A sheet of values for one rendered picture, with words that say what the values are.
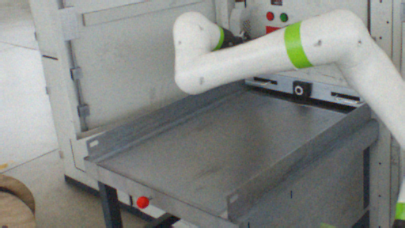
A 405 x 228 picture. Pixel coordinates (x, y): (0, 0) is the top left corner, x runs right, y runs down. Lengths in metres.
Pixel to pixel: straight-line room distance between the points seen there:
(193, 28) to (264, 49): 0.25
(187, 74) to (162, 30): 0.52
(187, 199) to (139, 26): 0.72
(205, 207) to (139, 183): 0.24
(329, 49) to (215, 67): 0.32
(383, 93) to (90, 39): 0.96
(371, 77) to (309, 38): 0.19
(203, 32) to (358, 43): 0.45
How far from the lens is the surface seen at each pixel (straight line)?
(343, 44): 1.27
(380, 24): 1.69
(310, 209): 1.58
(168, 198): 1.45
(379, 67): 1.38
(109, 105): 1.92
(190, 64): 1.47
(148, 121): 1.80
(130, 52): 1.91
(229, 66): 1.41
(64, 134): 3.27
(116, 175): 1.61
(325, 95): 1.90
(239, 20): 1.91
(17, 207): 2.76
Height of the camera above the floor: 1.57
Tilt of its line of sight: 19 degrees down
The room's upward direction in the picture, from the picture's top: 5 degrees counter-clockwise
